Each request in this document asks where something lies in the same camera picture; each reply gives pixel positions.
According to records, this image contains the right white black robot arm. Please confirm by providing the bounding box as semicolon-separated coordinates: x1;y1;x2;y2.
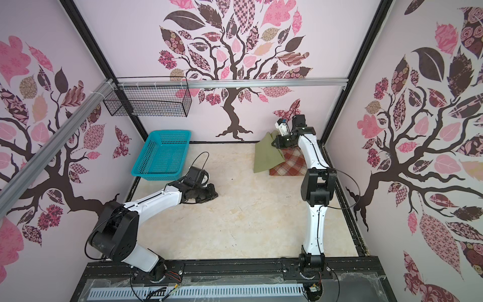
272;123;337;279

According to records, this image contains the aluminium rail back wall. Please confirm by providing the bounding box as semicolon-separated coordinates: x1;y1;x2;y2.
118;78;348;89

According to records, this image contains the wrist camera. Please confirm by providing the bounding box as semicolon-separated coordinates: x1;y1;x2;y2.
275;115;307;136
184;166;210;186

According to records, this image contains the aluminium rail wall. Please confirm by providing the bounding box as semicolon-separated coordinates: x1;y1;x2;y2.
1;79;114;217
118;78;348;89

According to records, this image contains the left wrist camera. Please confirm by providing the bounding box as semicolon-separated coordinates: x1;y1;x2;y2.
184;166;210;186

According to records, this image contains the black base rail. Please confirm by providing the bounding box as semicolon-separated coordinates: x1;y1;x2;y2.
72;256;396;301

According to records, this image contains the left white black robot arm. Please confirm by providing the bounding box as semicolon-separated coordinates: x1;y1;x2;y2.
86;180;218;283

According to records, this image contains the aluminium rail left wall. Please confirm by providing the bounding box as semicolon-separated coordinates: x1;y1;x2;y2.
1;79;114;217

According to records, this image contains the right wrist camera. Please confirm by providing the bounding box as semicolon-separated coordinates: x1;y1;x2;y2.
275;115;307;136

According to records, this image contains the olive and white skirt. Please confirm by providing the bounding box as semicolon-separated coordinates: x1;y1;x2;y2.
254;130;285;173

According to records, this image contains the red plaid skirt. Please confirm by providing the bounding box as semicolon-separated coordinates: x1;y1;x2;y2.
269;147;307;176

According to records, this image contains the black wire basket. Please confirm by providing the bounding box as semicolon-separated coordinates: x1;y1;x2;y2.
103;75;192;118

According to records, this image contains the white slotted cable duct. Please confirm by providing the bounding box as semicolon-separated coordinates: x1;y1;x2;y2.
85;284;305;301

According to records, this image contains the teal plastic basket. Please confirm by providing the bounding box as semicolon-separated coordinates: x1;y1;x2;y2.
131;130;191;181

